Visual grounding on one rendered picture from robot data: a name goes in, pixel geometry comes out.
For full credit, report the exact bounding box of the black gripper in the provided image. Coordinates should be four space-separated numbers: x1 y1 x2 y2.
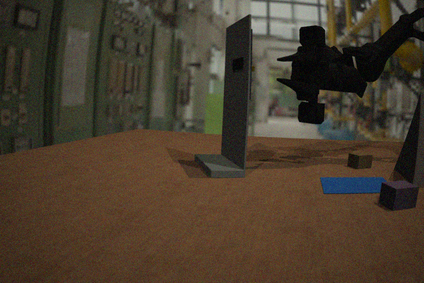
276 25 346 124

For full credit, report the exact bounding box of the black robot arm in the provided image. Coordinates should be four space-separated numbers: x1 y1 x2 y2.
290 8 424 98

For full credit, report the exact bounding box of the dark grey panel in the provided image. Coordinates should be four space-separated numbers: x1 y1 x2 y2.
194 14 253 178

